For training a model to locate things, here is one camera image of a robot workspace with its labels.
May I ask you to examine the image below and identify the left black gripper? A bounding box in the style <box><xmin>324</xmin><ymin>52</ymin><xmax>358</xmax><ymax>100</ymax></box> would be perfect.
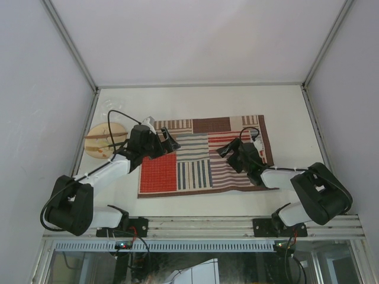
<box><xmin>140</xmin><ymin>127</ymin><xmax>179</xmax><ymax>160</ymax></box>

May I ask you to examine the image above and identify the dark handled fork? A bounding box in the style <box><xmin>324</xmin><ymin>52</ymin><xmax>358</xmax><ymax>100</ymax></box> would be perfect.
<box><xmin>99</xmin><ymin>140</ymin><xmax>128</xmax><ymax>149</ymax></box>

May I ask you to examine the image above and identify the brown wooden knife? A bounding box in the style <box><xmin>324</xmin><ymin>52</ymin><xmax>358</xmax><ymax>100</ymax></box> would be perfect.
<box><xmin>84</xmin><ymin>132</ymin><xmax>128</xmax><ymax>139</ymax></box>

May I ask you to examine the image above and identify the patchwork striped placemat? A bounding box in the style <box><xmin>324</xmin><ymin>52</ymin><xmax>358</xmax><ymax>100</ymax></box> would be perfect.
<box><xmin>138</xmin><ymin>115</ymin><xmax>274</xmax><ymax>198</ymax></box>

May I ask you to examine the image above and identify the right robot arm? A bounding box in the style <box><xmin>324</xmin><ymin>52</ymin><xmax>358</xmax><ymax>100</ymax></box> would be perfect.
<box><xmin>217</xmin><ymin>138</ymin><xmax>353</xmax><ymax>236</ymax></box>

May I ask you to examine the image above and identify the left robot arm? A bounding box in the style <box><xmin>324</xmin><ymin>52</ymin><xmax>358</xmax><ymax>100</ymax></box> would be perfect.
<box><xmin>40</xmin><ymin>124</ymin><xmax>181</xmax><ymax>237</ymax></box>

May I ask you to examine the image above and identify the round wooden plate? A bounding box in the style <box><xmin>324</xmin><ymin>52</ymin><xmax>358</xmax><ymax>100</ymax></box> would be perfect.
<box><xmin>84</xmin><ymin>122</ymin><xmax>127</xmax><ymax>159</ymax></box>

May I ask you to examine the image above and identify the clear glass cup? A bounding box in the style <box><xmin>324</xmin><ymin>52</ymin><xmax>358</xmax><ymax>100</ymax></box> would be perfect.
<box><xmin>99</xmin><ymin>98</ymin><xmax>125</xmax><ymax>122</ymax></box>

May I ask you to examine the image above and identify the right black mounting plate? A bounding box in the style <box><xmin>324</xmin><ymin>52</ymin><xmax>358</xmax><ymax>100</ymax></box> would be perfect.
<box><xmin>252</xmin><ymin>218</ymin><xmax>308</xmax><ymax>238</ymax></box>

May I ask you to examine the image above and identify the black mounting plate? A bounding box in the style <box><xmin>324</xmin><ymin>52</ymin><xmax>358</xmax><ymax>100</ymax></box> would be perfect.
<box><xmin>252</xmin><ymin>218</ymin><xmax>308</xmax><ymax>238</ymax></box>
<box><xmin>96</xmin><ymin>217</ymin><xmax>149</xmax><ymax>238</ymax></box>

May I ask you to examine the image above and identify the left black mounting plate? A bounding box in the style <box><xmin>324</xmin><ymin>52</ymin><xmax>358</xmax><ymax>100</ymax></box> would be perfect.
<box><xmin>96</xmin><ymin>217</ymin><xmax>149</xmax><ymax>238</ymax></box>

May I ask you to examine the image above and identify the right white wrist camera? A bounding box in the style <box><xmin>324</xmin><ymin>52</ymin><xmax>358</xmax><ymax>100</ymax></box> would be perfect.
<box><xmin>251</xmin><ymin>136</ymin><xmax>264</xmax><ymax>154</ymax></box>

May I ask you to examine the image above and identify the left camera black cable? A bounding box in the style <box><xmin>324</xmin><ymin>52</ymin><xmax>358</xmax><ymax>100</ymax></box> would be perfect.
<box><xmin>40</xmin><ymin>109</ymin><xmax>143</xmax><ymax>231</ymax></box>

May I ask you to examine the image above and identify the aluminium front rail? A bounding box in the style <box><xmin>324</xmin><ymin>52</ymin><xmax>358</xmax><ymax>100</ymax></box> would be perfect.
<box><xmin>44</xmin><ymin>215</ymin><xmax>368</xmax><ymax>238</ymax></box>

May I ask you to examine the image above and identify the perforated blue cable tray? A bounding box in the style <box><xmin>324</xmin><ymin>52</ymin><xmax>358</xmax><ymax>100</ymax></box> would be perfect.
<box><xmin>53</xmin><ymin>240</ymin><xmax>275</xmax><ymax>253</ymax></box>

